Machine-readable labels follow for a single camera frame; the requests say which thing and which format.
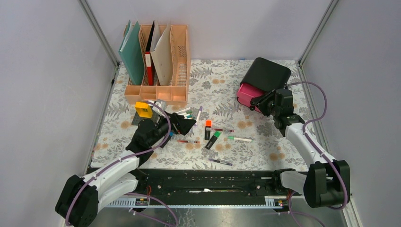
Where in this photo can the white purple marker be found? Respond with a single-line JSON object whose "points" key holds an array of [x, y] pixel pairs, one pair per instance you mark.
{"points": [[198, 115]]}

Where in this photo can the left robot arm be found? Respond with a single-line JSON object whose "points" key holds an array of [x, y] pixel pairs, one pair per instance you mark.
{"points": [[83, 197]]}

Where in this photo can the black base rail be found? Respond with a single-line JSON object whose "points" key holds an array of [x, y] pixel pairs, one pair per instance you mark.
{"points": [[209, 187]]}

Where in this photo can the grey baseplate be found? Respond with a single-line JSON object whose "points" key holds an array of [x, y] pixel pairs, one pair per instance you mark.
{"points": [[136, 119]]}

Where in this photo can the white marker black cap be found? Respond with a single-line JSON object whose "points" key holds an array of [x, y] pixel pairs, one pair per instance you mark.
{"points": [[184, 110]]}

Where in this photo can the green cap black highlighter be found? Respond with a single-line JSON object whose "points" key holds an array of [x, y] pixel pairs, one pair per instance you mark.
{"points": [[213, 139]]}

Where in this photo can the yellow block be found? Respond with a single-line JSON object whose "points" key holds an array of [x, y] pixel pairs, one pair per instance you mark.
{"points": [[144, 110]]}

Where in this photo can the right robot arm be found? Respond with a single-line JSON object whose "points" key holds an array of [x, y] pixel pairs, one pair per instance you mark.
{"points": [[327, 182]]}

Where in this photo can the purple pen near front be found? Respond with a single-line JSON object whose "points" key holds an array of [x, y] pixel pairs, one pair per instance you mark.
{"points": [[220, 162]]}

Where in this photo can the orange plastic file organizer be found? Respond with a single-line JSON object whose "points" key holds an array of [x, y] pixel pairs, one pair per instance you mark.
{"points": [[177, 92]]}

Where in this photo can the beige kraft notebook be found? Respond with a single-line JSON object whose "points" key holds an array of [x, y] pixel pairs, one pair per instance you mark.
{"points": [[160, 51]]}

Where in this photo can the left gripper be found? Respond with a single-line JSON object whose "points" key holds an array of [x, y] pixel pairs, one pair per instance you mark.
{"points": [[183, 125]]}

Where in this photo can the teal folder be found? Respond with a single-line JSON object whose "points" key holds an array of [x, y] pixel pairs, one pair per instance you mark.
{"points": [[131, 54]]}

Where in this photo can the orange cap black highlighter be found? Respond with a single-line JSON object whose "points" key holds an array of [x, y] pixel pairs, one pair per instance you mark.
{"points": [[208, 125]]}

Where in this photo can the black pink drawer box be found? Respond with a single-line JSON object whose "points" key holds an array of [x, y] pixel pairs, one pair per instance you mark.
{"points": [[262, 77]]}

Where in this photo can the red binder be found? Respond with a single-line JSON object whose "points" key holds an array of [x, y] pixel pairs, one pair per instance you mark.
{"points": [[148, 59]]}

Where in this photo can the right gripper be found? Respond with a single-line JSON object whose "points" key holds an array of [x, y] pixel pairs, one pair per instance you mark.
{"points": [[262, 100]]}

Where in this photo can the dark red pen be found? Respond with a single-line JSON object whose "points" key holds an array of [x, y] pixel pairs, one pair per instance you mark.
{"points": [[220, 129]]}

